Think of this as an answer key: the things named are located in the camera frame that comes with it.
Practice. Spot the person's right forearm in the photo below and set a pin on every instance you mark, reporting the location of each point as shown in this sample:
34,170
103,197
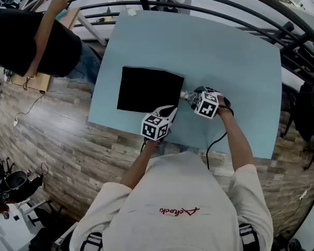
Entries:
238,142

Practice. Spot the light blue table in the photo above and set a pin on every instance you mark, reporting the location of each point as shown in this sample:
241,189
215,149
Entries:
212,51

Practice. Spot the person's white t-shirt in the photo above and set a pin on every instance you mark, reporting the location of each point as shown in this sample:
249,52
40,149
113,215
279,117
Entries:
178,192

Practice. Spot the wooden table with white legs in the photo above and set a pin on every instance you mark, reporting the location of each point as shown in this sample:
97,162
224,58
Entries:
42,82

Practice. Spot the white power strip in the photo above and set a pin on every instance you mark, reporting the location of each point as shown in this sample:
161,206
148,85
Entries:
303,194
15,123

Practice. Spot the black curved metal railing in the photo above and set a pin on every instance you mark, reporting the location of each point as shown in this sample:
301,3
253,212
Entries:
225,8

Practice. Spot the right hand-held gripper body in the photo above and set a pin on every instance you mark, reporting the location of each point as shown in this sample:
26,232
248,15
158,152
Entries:
208,104

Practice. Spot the person's left forearm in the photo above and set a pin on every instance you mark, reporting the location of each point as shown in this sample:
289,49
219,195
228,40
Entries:
140,163

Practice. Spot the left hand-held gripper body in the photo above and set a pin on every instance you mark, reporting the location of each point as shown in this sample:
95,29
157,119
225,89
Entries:
154,128

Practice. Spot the black cloth mat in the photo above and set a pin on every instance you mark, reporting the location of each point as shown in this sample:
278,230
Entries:
149,90

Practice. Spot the small white crumpled paper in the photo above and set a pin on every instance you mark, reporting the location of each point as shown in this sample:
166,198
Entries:
131,11

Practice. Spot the teal cloth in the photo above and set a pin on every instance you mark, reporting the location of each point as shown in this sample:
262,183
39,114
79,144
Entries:
62,14

